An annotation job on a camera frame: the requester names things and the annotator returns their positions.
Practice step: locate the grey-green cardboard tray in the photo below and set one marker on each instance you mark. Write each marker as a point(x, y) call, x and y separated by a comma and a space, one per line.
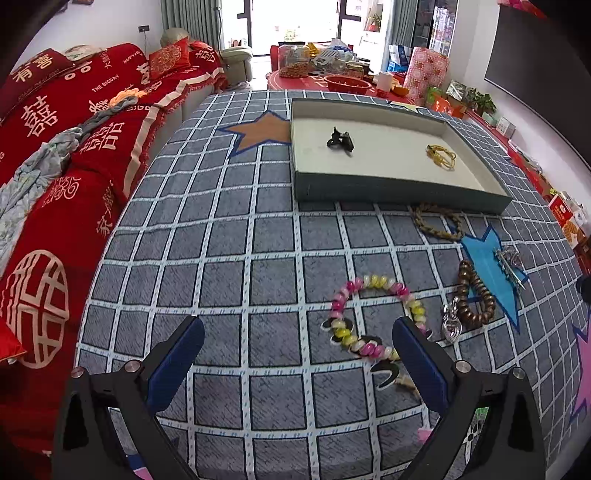
point(392, 161)

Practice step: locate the round white patterned cushion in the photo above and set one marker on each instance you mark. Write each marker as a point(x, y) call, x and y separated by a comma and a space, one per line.
point(81, 51)

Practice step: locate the orange red snack box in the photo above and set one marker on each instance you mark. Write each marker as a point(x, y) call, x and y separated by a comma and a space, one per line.
point(565, 214)

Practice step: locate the clear plastic snack jar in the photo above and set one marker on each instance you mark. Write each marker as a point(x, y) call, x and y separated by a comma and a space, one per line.
point(293, 60)

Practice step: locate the grey checkered tablecloth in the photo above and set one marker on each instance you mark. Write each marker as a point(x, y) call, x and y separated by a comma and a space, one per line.
point(231, 230)

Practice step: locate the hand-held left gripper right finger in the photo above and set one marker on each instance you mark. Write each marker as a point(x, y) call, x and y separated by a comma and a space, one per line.
point(418, 364)

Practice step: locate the red round table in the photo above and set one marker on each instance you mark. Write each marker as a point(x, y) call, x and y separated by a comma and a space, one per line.
point(300, 84)

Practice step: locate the white cup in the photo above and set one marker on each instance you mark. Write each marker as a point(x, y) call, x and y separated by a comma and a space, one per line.
point(384, 81)

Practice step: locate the grey twisted cloth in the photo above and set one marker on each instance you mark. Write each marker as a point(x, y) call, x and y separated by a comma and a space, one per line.
point(108, 115)

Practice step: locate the dark red cushion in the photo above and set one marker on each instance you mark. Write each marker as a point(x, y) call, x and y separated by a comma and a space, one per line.
point(34, 69)

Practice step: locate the pile of snack packets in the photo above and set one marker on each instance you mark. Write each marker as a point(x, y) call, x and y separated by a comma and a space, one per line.
point(337, 57)

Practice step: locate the grey-green curtain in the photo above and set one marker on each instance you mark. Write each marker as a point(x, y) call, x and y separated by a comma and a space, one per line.
point(194, 21)
point(399, 27)

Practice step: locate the black television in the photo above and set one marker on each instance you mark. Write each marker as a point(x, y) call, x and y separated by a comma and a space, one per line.
point(540, 60)

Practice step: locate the red gold patterned cushion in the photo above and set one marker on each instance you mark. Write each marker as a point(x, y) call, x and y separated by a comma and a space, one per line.
point(168, 57)

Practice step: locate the blue white paper bag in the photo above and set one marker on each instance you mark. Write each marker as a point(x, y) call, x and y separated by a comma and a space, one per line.
point(399, 56)

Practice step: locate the red plastic bowl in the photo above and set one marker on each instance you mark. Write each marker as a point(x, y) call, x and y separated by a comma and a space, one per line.
point(347, 84)

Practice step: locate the silver hair clip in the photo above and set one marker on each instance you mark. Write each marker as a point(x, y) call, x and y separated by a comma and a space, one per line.
point(508, 265)

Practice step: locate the red white patterned gift box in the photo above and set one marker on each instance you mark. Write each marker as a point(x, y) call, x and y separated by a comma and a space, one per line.
point(427, 74)

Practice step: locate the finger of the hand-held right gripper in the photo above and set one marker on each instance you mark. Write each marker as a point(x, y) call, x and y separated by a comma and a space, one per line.
point(585, 288)

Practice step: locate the black hair claw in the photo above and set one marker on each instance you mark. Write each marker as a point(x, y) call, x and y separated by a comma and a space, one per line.
point(340, 140)

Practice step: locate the paper honeycomb ball garland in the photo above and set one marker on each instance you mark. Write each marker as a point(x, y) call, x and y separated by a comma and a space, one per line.
point(521, 5)

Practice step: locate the plate of oranges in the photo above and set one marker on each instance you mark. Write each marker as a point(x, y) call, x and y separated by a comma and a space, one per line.
point(400, 89)

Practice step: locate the glass door cabinet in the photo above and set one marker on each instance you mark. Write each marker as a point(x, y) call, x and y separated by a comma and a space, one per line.
point(436, 25)

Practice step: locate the red printed sofa cover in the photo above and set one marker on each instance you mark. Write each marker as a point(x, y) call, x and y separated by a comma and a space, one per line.
point(106, 138)

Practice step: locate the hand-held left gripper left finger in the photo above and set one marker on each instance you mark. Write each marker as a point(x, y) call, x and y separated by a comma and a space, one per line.
point(178, 364)

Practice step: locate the light grey crumpled cloth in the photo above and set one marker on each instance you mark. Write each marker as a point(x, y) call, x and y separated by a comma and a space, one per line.
point(27, 184)

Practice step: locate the green potted plant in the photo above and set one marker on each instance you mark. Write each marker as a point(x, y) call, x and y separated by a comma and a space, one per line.
point(480, 99)

